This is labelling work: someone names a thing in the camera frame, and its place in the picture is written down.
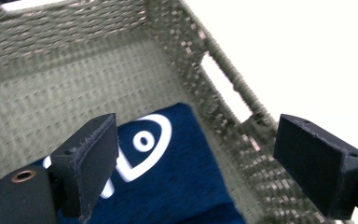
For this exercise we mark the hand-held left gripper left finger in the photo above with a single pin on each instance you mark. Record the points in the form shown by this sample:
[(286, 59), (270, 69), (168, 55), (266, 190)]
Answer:
[(93, 161)]

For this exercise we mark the dark blue garment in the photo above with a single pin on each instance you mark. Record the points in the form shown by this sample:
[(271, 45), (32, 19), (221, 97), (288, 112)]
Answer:
[(174, 180)]

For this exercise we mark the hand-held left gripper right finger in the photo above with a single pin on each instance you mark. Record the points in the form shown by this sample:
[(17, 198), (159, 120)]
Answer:
[(317, 168)]

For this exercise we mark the green woven basket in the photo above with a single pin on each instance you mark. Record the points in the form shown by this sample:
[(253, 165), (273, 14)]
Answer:
[(74, 71)]

